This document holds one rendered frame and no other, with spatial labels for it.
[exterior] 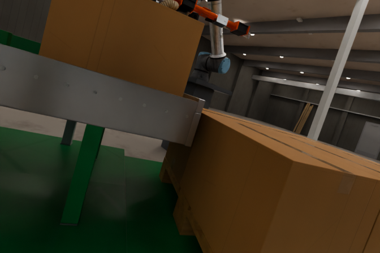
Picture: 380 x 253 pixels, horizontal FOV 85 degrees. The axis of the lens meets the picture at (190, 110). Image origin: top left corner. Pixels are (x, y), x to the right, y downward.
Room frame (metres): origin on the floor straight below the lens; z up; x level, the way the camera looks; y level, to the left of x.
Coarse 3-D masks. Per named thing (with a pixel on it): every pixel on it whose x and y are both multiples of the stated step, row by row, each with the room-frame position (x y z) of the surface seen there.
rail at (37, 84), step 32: (0, 64) 0.64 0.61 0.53; (32, 64) 0.67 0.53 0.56; (64, 64) 0.70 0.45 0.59; (0, 96) 0.65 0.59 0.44; (32, 96) 0.68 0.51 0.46; (64, 96) 0.71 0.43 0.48; (96, 96) 0.74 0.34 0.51; (128, 96) 0.78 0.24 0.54; (160, 96) 0.82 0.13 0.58; (128, 128) 0.79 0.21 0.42; (160, 128) 0.83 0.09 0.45
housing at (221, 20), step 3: (219, 15) 1.22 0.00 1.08; (222, 15) 1.22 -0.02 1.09; (219, 18) 1.22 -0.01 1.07; (222, 18) 1.22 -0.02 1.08; (225, 18) 1.23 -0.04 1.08; (213, 21) 1.25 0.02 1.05; (216, 21) 1.22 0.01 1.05; (219, 21) 1.22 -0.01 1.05; (222, 21) 1.23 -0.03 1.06; (225, 21) 1.23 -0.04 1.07; (216, 24) 1.26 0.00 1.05; (219, 24) 1.25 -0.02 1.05; (222, 24) 1.23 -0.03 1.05; (225, 24) 1.23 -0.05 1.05; (222, 27) 1.28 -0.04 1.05
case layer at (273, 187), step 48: (192, 144) 1.05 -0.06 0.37; (240, 144) 0.69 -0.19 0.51; (288, 144) 0.81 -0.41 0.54; (192, 192) 0.89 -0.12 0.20; (240, 192) 0.61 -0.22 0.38; (288, 192) 0.49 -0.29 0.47; (336, 192) 0.55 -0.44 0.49; (240, 240) 0.55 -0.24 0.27; (288, 240) 0.51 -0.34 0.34; (336, 240) 0.57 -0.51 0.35
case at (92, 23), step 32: (64, 0) 0.81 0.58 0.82; (96, 0) 0.84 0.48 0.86; (128, 0) 0.88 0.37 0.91; (64, 32) 0.82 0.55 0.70; (96, 32) 0.85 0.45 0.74; (128, 32) 0.89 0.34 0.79; (160, 32) 0.94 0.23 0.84; (192, 32) 0.98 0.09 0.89; (96, 64) 0.86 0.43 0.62; (128, 64) 0.91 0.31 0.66; (160, 64) 0.95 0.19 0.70
